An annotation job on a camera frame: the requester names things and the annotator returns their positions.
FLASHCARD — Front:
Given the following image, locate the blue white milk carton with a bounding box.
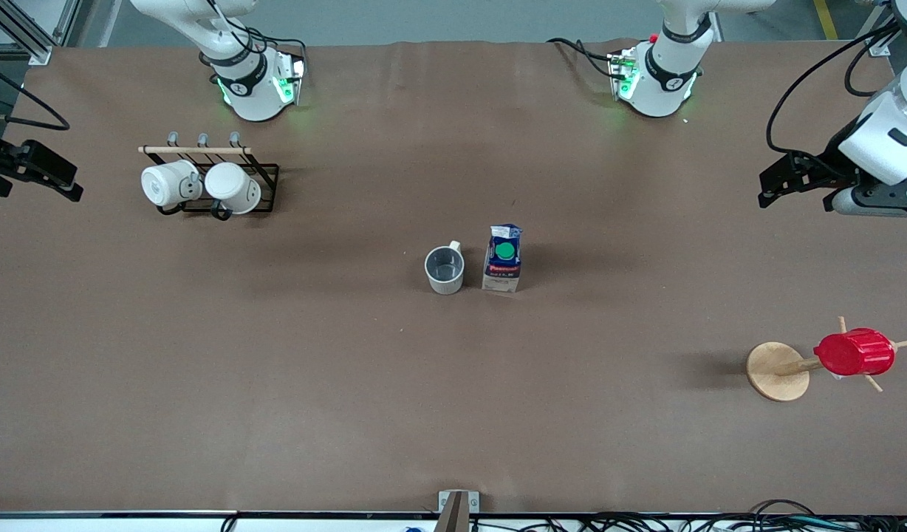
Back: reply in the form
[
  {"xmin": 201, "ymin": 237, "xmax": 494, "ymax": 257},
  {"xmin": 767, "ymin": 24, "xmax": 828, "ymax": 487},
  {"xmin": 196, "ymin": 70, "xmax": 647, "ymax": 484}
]
[{"xmin": 481, "ymin": 223, "xmax": 524, "ymax": 295}]

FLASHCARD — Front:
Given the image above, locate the white mug with grey inside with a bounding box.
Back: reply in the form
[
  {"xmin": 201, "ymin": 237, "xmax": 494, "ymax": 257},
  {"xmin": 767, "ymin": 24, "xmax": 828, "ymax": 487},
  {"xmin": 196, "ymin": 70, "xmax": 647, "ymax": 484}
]
[{"xmin": 424, "ymin": 240, "xmax": 467, "ymax": 296}]

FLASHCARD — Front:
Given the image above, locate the red plastic cup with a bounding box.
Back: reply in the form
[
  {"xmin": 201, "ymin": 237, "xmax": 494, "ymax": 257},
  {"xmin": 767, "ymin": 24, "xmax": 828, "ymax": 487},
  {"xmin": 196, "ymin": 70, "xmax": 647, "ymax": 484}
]
[{"xmin": 813, "ymin": 328, "xmax": 897, "ymax": 378}]

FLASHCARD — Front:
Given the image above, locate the white hanging mug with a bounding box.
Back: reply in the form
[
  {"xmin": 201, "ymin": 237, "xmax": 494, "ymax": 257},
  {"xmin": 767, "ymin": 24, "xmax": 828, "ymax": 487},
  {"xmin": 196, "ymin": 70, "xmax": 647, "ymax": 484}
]
[
  {"xmin": 205, "ymin": 162, "xmax": 263, "ymax": 216},
  {"xmin": 140, "ymin": 160, "xmax": 203, "ymax": 209}
]

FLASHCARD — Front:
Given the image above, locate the wooden mug tree stand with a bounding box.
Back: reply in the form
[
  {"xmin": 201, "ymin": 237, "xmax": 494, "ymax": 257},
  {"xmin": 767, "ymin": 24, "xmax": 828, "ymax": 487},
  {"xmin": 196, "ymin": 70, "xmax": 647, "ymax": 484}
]
[{"xmin": 746, "ymin": 316, "xmax": 907, "ymax": 403}]

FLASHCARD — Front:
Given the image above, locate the green lit control box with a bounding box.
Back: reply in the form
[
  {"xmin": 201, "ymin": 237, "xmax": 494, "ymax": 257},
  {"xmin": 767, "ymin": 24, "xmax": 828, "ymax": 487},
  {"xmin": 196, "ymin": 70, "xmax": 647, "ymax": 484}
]
[
  {"xmin": 272, "ymin": 53, "xmax": 306, "ymax": 106},
  {"xmin": 607, "ymin": 47, "xmax": 640, "ymax": 101}
]

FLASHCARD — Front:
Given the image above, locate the brown table cover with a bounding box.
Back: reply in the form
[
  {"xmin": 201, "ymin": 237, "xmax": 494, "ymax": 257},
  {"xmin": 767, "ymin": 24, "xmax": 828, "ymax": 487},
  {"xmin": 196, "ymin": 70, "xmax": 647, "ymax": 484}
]
[{"xmin": 0, "ymin": 40, "xmax": 907, "ymax": 516}]

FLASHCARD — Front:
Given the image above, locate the black looped cable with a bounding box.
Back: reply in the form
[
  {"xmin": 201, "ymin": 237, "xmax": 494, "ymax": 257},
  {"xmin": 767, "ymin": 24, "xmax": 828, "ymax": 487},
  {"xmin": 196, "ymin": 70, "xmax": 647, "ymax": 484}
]
[{"xmin": 843, "ymin": 33, "xmax": 897, "ymax": 98}]

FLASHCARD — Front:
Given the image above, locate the black wire mug rack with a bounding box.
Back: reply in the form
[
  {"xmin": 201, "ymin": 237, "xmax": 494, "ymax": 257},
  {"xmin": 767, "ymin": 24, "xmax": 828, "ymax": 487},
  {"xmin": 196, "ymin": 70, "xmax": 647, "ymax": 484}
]
[{"xmin": 138, "ymin": 132, "xmax": 281, "ymax": 222}]

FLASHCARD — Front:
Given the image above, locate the black base cable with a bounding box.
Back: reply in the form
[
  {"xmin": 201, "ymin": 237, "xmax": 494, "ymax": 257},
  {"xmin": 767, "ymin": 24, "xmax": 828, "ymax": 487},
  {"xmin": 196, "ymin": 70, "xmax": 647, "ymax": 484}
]
[
  {"xmin": 547, "ymin": 37, "xmax": 618, "ymax": 79},
  {"xmin": 201, "ymin": 0, "xmax": 308, "ymax": 75}
]

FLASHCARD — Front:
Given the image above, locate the black cable bundle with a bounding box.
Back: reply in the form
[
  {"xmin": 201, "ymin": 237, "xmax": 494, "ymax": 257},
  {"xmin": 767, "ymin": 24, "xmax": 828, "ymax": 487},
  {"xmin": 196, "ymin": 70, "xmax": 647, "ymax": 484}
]
[{"xmin": 572, "ymin": 499, "xmax": 907, "ymax": 532}]

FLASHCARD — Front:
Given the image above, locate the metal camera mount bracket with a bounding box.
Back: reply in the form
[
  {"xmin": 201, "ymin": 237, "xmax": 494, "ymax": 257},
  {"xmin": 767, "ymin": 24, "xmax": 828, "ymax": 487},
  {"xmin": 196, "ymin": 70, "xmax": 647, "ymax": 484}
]
[{"xmin": 438, "ymin": 490, "xmax": 480, "ymax": 514}]

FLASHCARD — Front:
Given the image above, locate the brown mount post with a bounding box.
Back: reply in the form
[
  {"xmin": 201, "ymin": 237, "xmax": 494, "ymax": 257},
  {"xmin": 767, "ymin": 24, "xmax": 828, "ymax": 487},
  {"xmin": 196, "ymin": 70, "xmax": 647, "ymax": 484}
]
[{"xmin": 433, "ymin": 491, "xmax": 470, "ymax": 532}]

